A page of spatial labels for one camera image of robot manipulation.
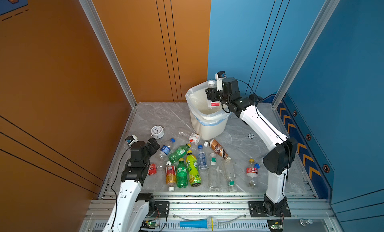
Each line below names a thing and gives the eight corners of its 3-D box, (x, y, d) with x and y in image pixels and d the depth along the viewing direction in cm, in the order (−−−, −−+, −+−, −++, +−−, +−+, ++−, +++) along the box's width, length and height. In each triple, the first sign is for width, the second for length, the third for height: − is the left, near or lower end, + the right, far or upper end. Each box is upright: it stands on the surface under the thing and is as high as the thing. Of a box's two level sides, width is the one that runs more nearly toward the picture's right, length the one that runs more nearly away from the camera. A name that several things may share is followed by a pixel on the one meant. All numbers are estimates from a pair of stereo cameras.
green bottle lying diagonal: (167, 158, 90) (166, 156, 87) (186, 142, 97) (185, 140, 94) (172, 164, 88) (172, 162, 85) (191, 148, 95) (191, 145, 92)
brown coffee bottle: (226, 163, 89) (227, 160, 86) (208, 144, 97) (208, 141, 94) (230, 159, 90) (231, 156, 87) (212, 141, 99) (213, 137, 95)
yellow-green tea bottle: (191, 188, 81) (191, 185, 77) (184, 155, 93) (183, 151, 89) (202, 185, 82) (203, 181, 78) (194, 153, 94) (194, 148, 90)
